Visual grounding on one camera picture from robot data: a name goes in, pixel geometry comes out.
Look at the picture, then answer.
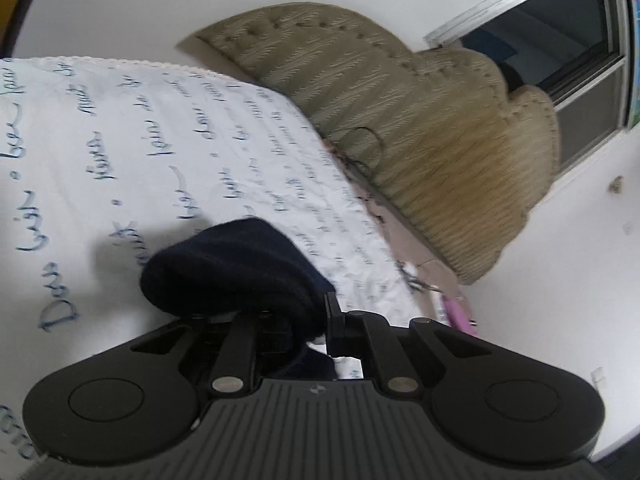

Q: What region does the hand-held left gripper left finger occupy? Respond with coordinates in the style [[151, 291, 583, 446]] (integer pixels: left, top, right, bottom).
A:
[[129, 310, 275, 397]]

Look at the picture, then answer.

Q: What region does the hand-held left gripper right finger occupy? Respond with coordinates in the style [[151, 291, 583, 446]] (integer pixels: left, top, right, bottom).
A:
[[324, 292, 482, 397]]

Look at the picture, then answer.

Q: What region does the navy blue knit garment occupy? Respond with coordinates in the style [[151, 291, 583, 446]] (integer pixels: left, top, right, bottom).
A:
[[140, 218, 338, 380]]

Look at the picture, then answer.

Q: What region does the beige patterned mattress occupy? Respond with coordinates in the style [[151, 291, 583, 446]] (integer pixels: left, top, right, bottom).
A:
[[320, 140, 463, 326]]

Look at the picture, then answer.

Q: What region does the pink cloth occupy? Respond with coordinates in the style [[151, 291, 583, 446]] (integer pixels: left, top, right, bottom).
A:
[[439, 294, 480, 336]]

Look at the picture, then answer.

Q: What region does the white script-print bed sheet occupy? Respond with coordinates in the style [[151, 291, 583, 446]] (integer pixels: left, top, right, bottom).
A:
[[0, 56, 426, 476]]

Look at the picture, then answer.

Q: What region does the beige tufted headboard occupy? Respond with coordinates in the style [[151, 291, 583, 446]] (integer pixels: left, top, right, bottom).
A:
[[194, 4, 561, 286]]

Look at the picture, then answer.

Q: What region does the aluminium frame window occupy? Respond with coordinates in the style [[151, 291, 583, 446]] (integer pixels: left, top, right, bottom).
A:
[[424, 0, 632, 173]]

